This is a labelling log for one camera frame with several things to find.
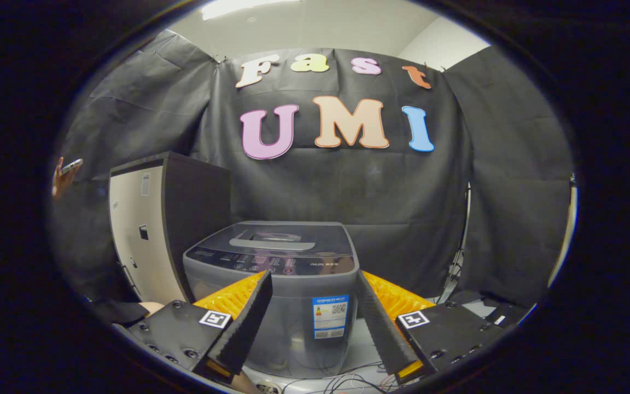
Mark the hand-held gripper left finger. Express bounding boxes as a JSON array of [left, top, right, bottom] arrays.
[[128, 270, 273, 385]]

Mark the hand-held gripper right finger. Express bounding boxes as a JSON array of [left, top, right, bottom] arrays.
[[355, 270, 507, 385]]

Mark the grey washing machine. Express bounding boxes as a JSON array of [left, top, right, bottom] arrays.
[[183, 221, 360, 379]]

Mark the dark cabinet with beige door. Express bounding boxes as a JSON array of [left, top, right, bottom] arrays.
[[108, 152, 232, 304]]

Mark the black backdrop cloth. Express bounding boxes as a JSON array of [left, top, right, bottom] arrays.
[[50, 30, 574, 307]]

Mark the bundle of floor cables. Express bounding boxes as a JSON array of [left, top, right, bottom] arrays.
[[282, 358, 403, 394]]

